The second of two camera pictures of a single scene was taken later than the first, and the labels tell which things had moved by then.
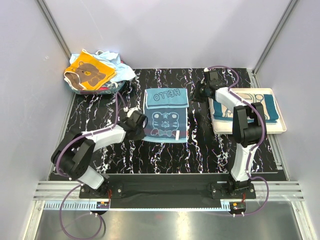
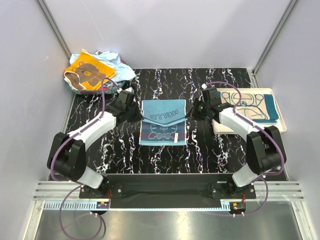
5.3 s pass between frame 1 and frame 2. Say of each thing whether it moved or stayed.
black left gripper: moved
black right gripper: moved
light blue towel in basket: stayed
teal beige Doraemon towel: stayed
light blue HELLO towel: moved
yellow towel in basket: stayed
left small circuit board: stayed
